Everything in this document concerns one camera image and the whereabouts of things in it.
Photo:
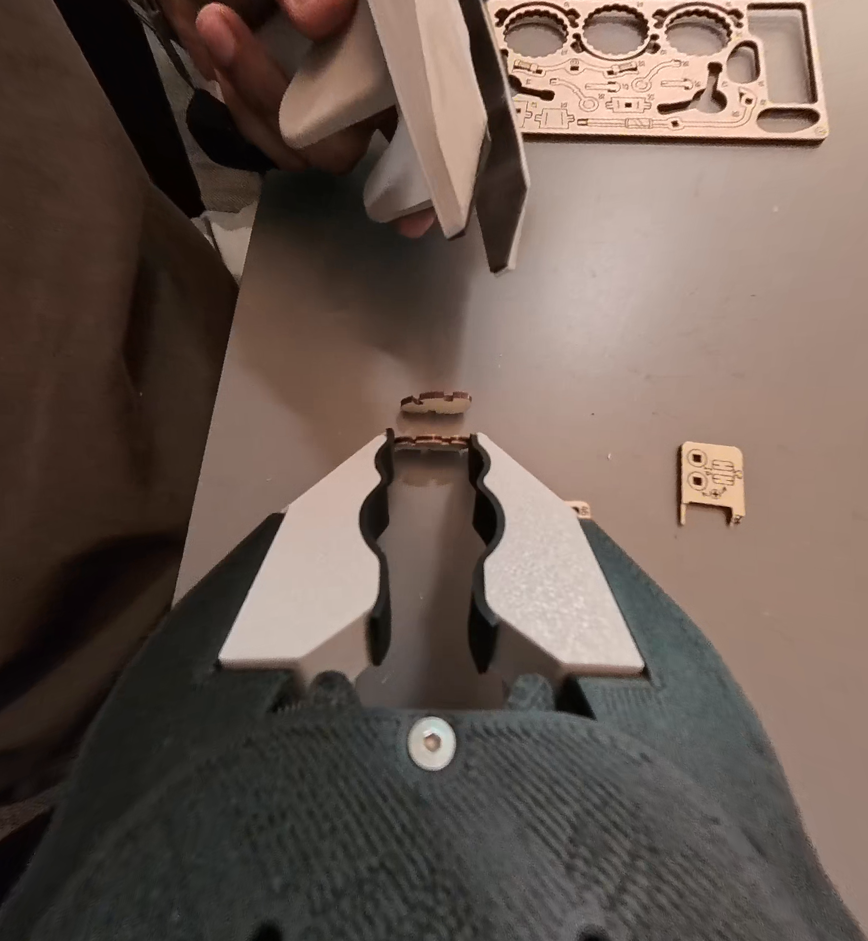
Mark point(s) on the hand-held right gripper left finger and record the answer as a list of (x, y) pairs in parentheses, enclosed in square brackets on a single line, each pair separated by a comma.
[(309, 581)]

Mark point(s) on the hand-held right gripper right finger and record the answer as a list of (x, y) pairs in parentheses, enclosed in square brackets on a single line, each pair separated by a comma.
[(559, 581)]

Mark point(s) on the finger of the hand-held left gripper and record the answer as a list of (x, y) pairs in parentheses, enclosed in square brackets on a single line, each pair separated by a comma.
[(441, 110), (504, 169)]

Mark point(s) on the round wooden gear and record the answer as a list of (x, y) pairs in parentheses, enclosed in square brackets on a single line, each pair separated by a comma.
[(435, 403), (434, 442)]

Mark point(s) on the person's left hand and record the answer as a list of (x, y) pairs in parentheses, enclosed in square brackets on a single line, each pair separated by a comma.
[(250, 51)]

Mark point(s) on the wooden sheet with gear holes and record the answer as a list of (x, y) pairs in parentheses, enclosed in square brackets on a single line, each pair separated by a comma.
[(647, 103)]

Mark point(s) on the small wooden card piece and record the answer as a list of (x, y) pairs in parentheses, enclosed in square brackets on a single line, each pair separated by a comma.
[(709, 485)]

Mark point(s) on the person's brown pants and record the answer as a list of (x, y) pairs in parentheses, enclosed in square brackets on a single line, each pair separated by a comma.
[(74, 441)]

